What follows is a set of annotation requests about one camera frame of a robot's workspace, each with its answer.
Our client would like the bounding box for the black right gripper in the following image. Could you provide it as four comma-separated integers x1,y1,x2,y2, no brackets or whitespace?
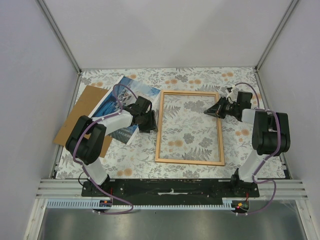
203,96,239,120

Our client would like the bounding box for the wooden picture frame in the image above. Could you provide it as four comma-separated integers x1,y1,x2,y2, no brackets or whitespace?
154,89,225,167

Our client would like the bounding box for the clear glass pane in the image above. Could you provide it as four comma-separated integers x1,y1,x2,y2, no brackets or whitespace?
159,92,222,162

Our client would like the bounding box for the building photo print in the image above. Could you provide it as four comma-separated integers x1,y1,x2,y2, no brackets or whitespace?
89,76,161,145

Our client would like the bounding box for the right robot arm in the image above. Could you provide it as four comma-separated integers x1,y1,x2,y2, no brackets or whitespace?
204,91,291,197

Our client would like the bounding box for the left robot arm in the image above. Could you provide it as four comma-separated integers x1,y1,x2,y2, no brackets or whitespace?
65,96,158,197

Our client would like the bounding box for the floral patterned table mat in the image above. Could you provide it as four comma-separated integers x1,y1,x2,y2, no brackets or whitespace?
56,66,287,180

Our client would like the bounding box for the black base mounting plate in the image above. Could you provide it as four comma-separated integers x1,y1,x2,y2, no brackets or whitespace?
81,177,261,206

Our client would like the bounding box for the brown cardboard backing board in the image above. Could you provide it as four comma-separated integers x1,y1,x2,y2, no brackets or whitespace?
53,85,109,147

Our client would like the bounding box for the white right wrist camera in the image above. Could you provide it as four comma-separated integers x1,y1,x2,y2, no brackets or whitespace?
226,85,237,101

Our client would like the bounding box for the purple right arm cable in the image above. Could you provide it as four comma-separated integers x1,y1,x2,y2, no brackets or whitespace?
233,82,278,216

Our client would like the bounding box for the light blue cable duct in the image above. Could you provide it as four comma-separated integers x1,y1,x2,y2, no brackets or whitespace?
46,199,244,210

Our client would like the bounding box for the aluminium rail frame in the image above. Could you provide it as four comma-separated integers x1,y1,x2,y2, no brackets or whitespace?
23,159,320,240

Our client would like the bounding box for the right aluminium corner post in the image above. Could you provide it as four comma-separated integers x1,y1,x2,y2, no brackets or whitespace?
255,0,300,73

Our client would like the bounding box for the aluminium corner post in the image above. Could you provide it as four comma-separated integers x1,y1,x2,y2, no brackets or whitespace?
255,0,300,73
36,0,82,75

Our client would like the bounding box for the left aluminium corner post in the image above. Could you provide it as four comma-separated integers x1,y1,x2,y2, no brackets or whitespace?
36,0,82,75

